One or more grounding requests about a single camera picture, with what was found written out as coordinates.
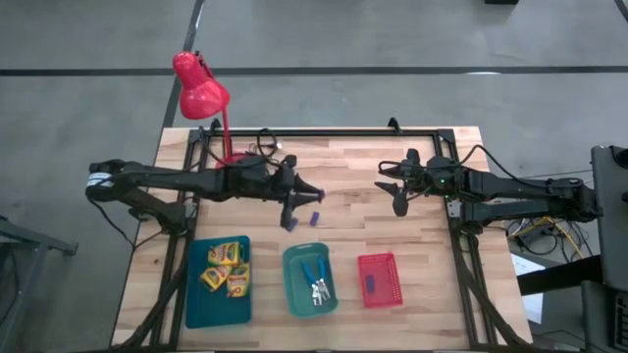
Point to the silver metal bracket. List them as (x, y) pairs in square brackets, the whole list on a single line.
[(453, 210)]

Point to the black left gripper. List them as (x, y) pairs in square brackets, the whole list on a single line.
[(260, 179)]

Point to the red desk lamp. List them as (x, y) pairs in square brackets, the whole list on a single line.
[(201, 93)]

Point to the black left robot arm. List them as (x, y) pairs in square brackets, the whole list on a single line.
[(172, 176)]

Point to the red mesh plastic basket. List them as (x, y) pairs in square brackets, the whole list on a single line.
[(390, 284)]

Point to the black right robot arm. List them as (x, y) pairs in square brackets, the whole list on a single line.
[(515, 188)]

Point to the teal plastic bin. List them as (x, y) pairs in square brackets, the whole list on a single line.
[(292, 294)]

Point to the black floor object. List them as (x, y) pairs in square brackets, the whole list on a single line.
[(500, 2)]

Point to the dark blue plastic bin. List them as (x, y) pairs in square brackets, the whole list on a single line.
[(216, 314)]

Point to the grey metal cart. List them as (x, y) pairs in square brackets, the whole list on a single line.
[(34, 236)]

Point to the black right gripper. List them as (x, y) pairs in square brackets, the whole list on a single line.
[(439, 176)]

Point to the small purple eraser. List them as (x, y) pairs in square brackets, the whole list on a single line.
[(314, 218), (370, 284)]

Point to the white paper sheet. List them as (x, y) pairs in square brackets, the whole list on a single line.
[(525, 265)]

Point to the dark grey desk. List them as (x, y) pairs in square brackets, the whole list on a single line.
[(611, 220)]

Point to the yellow crayon box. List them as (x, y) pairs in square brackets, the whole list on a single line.
[(213, 278), (239, 284), (223, 254)]

